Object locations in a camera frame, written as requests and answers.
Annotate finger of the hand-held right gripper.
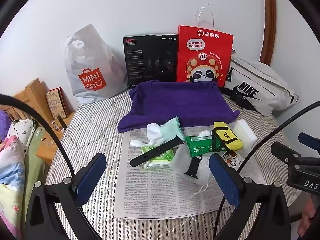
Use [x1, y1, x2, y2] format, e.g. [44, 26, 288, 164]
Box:
[298, 132, 320, 149]
[271, 141, 301, 162]

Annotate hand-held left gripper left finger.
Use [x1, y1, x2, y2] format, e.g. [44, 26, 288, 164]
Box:
[25, 153, 108, 240]

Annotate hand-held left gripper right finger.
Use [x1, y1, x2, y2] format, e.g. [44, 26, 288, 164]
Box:
[209, 153, 292, 240]

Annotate white cartoon sticker card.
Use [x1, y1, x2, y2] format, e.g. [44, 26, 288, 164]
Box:
[221, 151, 247, 173]

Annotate short black watch strap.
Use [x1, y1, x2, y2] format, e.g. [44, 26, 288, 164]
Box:
[184, 155, 202, 179]

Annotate green packet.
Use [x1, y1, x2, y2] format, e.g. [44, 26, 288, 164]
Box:
[185, 135, 227, 157]

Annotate white sponge block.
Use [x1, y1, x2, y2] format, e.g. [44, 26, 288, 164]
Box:
[233, 120, 258, 145]

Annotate yellow zip pouch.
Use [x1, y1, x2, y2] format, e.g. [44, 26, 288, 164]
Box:
[212, 122, 243, 153]

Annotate translucent white drawstring pouch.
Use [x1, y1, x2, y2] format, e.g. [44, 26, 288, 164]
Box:
[171, 145, 210, 198]

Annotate green tissue pack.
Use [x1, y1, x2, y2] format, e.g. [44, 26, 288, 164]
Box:
[141, 145, 174, 171]

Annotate long black watch strap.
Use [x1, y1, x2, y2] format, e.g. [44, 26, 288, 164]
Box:
[130, 135, 184, 167]

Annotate mint green cloth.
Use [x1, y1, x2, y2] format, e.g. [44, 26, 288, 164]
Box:
[159, 116, 185, 145]

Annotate purple towel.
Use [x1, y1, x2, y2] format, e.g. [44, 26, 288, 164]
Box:
[117, 80, 240, 133]

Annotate person's right hand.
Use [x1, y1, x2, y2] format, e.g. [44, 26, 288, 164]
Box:
[297, 211, 315, 238]

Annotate striped bed sheet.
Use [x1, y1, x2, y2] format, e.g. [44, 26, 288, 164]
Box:
[45, 80, 308, 240]

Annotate newspaper sheet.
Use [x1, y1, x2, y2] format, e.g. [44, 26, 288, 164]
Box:
[114, 126, 265, 220]

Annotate white waist bag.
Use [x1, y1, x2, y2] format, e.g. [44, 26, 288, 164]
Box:
[221, 49, 299, 117]

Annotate pink cartoon blanket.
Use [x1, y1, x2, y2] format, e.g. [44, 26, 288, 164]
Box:
[0, 135, 27, 239]

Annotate white floral pillow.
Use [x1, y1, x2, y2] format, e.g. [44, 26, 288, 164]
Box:
[6, 119, 34, 155]

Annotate patterned book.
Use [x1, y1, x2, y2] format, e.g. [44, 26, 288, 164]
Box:
[45, 87, 68, 119]

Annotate purple pillow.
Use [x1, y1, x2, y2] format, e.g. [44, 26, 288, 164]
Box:
[0, 110, 13, 140]

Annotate white plastic shopping bag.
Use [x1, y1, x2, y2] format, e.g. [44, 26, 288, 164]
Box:
[61, 24, 129, 105]

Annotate red paper gift bag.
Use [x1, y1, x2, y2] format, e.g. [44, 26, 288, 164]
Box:
[176, 4, 234, 88]

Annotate black headset box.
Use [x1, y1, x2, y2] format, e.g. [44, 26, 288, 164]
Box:
[123, 33, 179, 90]

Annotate black cable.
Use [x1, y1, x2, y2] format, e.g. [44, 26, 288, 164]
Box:
[0, 94, 77, 180]
[237, 104, 320, 173]

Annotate brown wooden door frame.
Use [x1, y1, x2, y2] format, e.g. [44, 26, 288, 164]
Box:
[259, 0, 277, 65]

